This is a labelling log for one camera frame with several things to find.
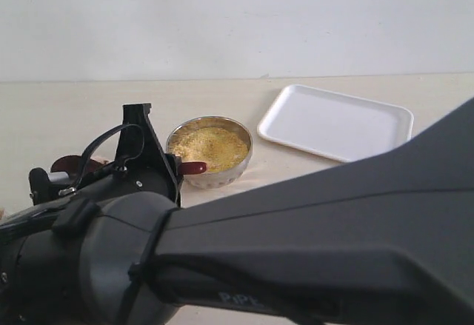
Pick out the dark red wooden spoon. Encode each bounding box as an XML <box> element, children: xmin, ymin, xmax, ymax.
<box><xmin>50</xmin><ymin>155</ymin><xmax>207</xmax><ymax>178</ymax></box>

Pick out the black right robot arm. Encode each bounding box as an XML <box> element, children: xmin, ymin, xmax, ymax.
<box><xmin>1</xmin><ymin>101</ymin><xmax>473</xmax><ymax>324</ymax></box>

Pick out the white rectangular plastic tray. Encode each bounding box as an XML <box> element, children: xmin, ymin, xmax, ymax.
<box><xmin>257</xmin><ymin>84</ymin><xmax>414</xmax><ymax>163</ymax></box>

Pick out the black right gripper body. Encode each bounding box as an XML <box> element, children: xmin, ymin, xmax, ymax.
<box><xmin>1</xmin><ymin>103</ymin><xmax>183</xmax><ymax>324</ymax></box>

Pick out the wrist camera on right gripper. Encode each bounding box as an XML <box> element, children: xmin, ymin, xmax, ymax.
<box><xmin>28</xmin><ymin>167</ymin><xmax>71</xmax><ymax>205</ymax></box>

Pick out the steel bowl of yellow grain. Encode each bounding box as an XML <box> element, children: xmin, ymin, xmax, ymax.
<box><xmin>167</xmin><ymin>116</ymin><xmax>253</xmax><ymax>189</ymax></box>

